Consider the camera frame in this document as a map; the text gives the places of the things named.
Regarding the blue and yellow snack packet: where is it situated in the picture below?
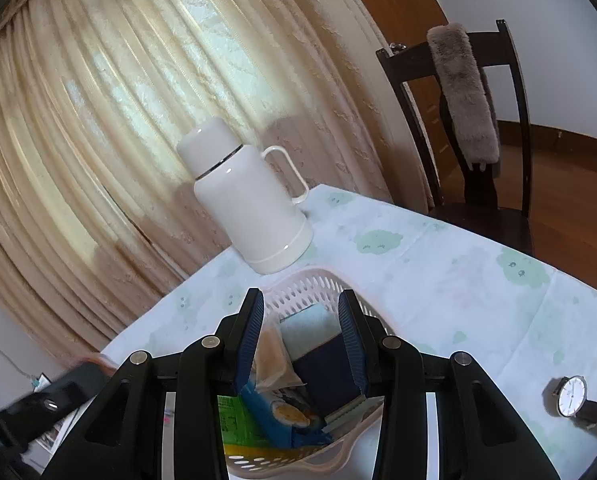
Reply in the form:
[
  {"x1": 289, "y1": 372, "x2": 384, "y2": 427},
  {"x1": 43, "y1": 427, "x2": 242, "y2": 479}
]
[{"x1": 238, "y1": 382, "x2": 334, "y2": 450}]

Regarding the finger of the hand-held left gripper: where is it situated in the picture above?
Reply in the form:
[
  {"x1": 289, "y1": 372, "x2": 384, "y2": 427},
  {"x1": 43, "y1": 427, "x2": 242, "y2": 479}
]
[{"x1": 0, "y1": 361, "x2": 112, "y2": 423}]

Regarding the white plastic basket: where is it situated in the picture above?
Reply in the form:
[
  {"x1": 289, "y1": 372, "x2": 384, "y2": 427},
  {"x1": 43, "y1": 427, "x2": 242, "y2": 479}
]
[{"x1": 223, "y1": 268, "x2": 394, "y2": 478}]

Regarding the light blue and navy packet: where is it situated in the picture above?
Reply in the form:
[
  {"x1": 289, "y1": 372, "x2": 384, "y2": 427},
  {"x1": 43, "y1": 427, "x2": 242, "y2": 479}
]
[{"x1": 278, "y1": 302, "x2": 366, "y2": 423}]

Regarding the small beige snack packet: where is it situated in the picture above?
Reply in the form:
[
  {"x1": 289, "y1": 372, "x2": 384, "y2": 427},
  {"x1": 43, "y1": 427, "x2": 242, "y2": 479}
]
[{"x1": 255, "y1": 317, "x2": 309, "y2": 393}]

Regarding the white-faced wristwatch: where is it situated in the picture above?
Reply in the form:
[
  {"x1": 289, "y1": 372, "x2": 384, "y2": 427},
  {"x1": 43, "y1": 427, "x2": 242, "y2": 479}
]
[{"x1": 543, "y1": 376, "x2": 597, "y2": 448}]

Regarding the photo desk calendar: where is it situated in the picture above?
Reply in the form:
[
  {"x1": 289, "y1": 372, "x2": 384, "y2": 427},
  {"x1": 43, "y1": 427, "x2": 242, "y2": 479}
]
[{"x1": 31, "y1": 374, "x2": 82, "y2": 453}]

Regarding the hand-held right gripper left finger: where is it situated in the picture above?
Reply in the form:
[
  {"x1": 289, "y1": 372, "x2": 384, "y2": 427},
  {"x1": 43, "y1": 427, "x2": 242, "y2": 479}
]
[{"x1": 41, "y1": 287, "x2": 266, "y2": 480}]

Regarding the white green-patterned tablecloth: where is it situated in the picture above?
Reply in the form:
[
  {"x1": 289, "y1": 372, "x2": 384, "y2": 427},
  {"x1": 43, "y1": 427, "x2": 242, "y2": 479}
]
[{"x1": 98, "y1": 185, "x2": 597, "y2": 480}]

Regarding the dark wooden chair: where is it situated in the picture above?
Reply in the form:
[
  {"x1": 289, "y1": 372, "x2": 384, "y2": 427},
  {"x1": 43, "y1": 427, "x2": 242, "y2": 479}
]
[{"x1": 375, "y1": 19, "x2": 536, "y2": 258}]

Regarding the brown wooden door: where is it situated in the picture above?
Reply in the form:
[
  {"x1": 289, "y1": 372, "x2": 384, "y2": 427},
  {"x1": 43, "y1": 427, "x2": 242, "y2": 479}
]
[{"x1": 331, "y1": 0, "x2": 459, "y2": 211}]

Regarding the green snack packet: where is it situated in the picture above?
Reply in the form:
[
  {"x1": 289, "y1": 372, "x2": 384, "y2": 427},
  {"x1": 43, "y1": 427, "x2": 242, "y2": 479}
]
[{"x1": 217, "y1": 394, "x2": 269, "y2": 448}]

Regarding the grey fuzzy cloth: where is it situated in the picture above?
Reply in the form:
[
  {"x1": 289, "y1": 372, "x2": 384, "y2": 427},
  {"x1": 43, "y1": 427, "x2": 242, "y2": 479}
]
[{"x1": 427, "y1": 22, "x2": 500, "y2": 171}]

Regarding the white thermos jug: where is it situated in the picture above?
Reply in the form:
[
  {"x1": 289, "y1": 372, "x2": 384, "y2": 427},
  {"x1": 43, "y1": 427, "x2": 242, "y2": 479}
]
[{"x1": 177, "y1": 116, "x2": 313, "y2": 276}]

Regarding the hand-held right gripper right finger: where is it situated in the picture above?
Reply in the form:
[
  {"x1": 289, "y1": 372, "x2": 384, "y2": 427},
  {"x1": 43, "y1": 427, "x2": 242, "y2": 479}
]
[{"x1": 338, "y1": 289, "x2": 561, "y2": 480}]

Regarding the thin wall cable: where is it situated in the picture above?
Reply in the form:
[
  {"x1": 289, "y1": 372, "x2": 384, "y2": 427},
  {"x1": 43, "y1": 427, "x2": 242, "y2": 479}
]
[{"x1": 0, "y1": 322, "x2": 42, "y2": 386}]

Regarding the beige pleated curtain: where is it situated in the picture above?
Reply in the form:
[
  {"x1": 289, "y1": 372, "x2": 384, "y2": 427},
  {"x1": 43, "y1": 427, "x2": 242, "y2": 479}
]
[{"x1": 0, "y1": 0, "x2": 414, "y2": 366}]

